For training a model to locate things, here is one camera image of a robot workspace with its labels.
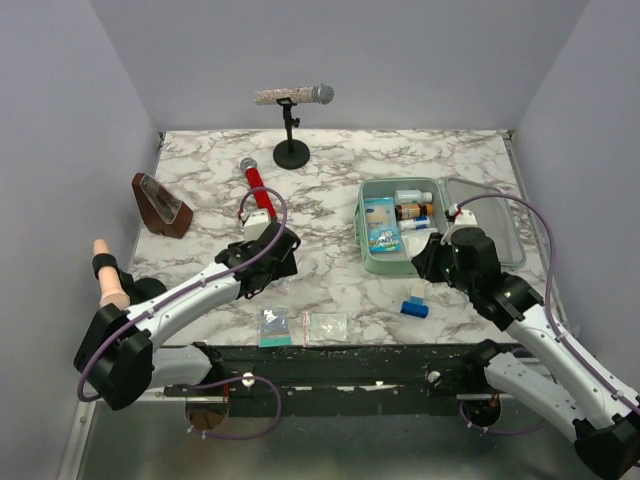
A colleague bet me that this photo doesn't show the clear gauze pouch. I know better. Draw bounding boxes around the clear gauze pouch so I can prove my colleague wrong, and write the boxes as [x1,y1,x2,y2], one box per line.
[401,228,437,260]

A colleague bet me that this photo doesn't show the blue white bandage roll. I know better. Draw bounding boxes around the blue white bandage roll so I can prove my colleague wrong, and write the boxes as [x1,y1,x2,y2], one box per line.
[397,216,431,232]

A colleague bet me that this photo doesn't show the small teal zip bag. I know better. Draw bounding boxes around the small teal zip bag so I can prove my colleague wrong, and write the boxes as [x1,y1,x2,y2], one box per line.
[259,307,292,348]

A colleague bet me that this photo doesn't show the brown medicine bottle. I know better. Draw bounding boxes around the brown medicine bottle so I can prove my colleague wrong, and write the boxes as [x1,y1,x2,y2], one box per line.
[395,203,433,221]

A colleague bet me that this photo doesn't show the green medicine kit case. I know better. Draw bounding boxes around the green medicine kit case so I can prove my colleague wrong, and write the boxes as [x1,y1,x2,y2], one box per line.
[354,177,526,276]

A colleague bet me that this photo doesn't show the cotton swab packet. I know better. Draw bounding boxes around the cotton swab packet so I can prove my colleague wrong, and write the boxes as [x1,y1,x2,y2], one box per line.
[363,197,401,254]

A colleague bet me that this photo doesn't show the white plastic bottle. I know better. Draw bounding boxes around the white plastic bottle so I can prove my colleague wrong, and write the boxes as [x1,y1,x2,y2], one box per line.
[394,189,433,205]

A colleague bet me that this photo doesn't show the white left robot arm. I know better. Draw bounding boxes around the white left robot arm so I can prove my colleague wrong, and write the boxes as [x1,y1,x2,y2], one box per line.
[73,222,301,411]

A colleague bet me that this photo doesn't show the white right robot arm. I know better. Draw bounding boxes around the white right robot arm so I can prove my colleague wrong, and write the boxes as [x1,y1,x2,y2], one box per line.
[411,210,639,479]

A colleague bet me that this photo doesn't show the blue white toy brick stack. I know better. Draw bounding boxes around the blue white toy brick stack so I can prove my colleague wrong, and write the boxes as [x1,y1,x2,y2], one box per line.
[400,279,429,319]

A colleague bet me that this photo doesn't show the clear bag of masks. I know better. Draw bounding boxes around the clear bag of masks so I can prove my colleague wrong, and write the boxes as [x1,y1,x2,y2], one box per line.
[303,311,348,346]

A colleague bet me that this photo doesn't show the red microphone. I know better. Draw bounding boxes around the red microphone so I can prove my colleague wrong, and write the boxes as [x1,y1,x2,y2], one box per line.
[240,157,277,220]

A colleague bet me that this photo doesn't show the black microphone stand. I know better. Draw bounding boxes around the black microphone stand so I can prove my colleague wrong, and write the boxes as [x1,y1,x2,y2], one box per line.
[273,97,310,170]

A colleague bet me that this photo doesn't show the brown metronome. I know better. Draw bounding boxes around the brown metronome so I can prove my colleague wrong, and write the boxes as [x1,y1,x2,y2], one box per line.
[131,172,193,239]

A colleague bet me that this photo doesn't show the black round stand base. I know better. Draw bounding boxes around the black round stand base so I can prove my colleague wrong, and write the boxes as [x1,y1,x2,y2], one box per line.
[134,277,167,303]

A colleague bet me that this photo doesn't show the glitter microphone on stand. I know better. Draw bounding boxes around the glitter microphone on stand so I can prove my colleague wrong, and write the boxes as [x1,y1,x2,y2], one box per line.
[254,83,335,106]

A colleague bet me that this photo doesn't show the beige microphone on stand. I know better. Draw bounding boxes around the beige microphone on stand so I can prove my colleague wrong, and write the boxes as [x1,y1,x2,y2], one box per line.
[93,239,130,310]

